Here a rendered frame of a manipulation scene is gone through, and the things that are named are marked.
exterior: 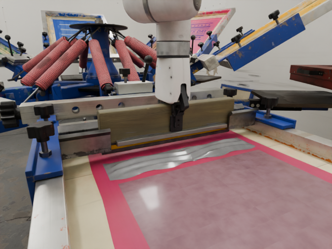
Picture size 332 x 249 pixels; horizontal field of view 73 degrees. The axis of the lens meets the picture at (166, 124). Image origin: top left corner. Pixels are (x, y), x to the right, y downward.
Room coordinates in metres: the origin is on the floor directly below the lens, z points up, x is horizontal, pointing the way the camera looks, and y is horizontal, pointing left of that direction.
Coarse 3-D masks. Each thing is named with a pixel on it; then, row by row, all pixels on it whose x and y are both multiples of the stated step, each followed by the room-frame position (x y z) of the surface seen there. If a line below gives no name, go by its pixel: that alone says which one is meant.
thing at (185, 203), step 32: (96, 160) 0.43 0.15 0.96; (128, 192) 0.32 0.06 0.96; (160, 192) 0.32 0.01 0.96; (192, 192) 0.32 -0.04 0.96; (224, 192) 0.32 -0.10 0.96; (128, 224) 0.25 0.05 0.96; (160, 224) 0.25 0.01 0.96; (192, 224) 0.25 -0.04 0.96; (224, 224) 0.25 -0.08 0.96; (256, 224) 0.25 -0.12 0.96
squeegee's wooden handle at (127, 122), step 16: (112, 112) 0.45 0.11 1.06; (128, 112) 0.46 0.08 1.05; (144, 112) 0.48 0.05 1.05; (160, 112) 0.50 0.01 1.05; (192, 112) 0.53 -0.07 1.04; (208, 112) 0.55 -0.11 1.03; (224, 112) 0.58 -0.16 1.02; (112, 128) 0.45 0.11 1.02; (128, 128) 0.46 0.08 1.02; (144, 128) 0.48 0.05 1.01; (160, 128) 0.50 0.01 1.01; (112, 144) 0.45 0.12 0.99
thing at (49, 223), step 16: (256, 128) 0.60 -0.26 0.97; (272, 128) 0.56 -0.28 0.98; (288, 128) 0.54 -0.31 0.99; (288, 144) 0.51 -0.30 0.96; (304, 144) 0.48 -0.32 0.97; (320, 144) 0.45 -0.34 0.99; (48, 192) 0.27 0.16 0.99; (64, 192) 0.27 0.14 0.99; (48, 208) 0.23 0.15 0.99; (64, 208) 0.23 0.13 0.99; (32, 224) 0.21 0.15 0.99; (48, 224) 0.21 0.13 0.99; (64, 224) 0.21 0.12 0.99; (32, 240) 0.18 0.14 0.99; (48, 240) 0.18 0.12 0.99; (64, 240) 0.18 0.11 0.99
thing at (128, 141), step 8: (192, 128) 0.53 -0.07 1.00; (200, 128) 0.53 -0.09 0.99; (208, 128) 0.54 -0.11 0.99; (216, 128) 0.55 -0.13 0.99; (144, 136) 0.47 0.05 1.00; (152, 136) 0.47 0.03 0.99; (160, 136) 0.48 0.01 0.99; (168, 136) 0.49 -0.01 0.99; (120, 144) 0.44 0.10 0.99; (128, 144) 0.45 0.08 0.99
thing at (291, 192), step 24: (192, 144) 0.52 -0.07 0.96; (216, 168) 0.40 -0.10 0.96; (240, 168) 0.40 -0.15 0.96; (264, 168) 0.40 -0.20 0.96; (288, 168) 0.40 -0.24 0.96; (312, 168) 0.40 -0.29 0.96; (240, 192) 0.32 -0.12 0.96; (264, 192) 0.32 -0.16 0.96; (288, 192) 0.32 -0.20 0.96; (312, 192) 0.32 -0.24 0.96; (288, 216) 0.26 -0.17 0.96; (312, 216) 0.26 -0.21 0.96; (312, 240) 0.22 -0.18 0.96
